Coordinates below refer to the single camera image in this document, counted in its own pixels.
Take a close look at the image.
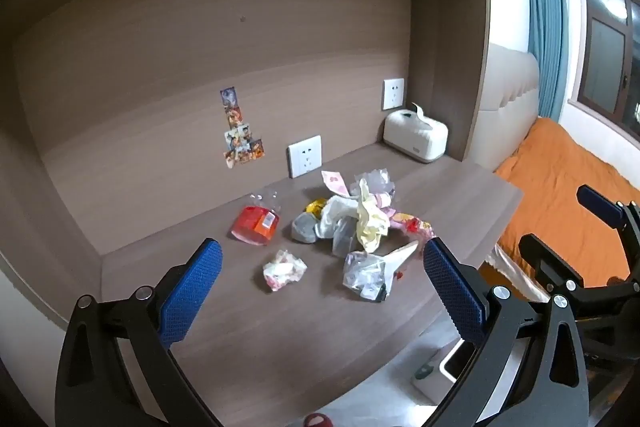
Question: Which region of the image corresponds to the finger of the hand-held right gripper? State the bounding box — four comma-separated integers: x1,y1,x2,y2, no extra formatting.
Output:
576,185,640,233
518,234,583,295

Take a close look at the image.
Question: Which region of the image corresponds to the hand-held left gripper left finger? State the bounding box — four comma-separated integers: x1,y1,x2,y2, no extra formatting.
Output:
55,238,226,427

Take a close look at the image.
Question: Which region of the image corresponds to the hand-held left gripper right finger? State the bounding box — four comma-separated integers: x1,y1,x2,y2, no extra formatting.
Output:
422,237,593,427

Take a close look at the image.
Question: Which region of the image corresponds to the white trash bin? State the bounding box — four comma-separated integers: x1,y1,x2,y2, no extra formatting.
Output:
412,339,483,408

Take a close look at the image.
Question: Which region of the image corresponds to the pink snack wrapper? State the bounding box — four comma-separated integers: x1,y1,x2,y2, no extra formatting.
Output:
390,211,437,240

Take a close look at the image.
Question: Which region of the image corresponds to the white bed sheet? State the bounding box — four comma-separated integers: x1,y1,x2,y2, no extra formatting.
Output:
485,249,543,305

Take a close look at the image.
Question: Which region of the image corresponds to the orange bed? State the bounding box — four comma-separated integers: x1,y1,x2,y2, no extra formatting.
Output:
492,117,640,290

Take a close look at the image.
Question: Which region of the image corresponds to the white paper cone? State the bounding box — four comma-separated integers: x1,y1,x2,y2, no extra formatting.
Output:
377,241,420,303

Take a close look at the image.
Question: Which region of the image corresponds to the crumpled clear printed bag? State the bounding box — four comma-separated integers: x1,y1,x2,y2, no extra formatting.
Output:
342,251,386,303

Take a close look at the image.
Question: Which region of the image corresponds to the red snack packet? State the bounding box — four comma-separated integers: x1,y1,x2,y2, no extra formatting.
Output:
231,189,282,248

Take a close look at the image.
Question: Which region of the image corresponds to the crumpled white red wrapper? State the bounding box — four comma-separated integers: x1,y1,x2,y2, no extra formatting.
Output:
263,249,307,292

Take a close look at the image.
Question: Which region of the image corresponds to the cream crumpled paper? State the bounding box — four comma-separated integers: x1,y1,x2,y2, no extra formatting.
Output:
354,178,392,254

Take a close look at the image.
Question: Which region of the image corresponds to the small clear plastic packet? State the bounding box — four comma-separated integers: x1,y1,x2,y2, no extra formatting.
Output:
332,222,357,257

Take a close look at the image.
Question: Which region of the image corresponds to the grey crumpled lump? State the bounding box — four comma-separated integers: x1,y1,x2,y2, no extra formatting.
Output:
291,212,321,244

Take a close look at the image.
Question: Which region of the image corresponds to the beige padded headboard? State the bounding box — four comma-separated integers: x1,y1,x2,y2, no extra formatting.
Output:
475,42,541,172

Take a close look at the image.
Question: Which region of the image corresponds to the clear plastic bag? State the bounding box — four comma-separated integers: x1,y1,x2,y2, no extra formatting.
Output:
354,167,397,208

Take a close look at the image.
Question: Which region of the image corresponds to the white plastic bag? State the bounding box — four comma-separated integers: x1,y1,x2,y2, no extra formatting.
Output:
315,196,358,239

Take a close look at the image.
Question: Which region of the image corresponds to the white tissue box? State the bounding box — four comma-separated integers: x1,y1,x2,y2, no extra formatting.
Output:
383,103,448,164

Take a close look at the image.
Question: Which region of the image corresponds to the pink printed paper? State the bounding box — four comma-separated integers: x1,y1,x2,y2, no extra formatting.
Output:
321,170,351,198

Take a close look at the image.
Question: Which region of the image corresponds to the blue curtain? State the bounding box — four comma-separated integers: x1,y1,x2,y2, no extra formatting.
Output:
522,0,571,122

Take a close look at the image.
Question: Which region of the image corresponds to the wooden desk with hutch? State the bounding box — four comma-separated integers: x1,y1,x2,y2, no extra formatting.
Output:
0,0,525,413

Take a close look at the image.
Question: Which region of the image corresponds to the white wall socket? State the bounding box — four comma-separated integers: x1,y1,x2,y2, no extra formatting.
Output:
383,78,406,111
287,135,323,178

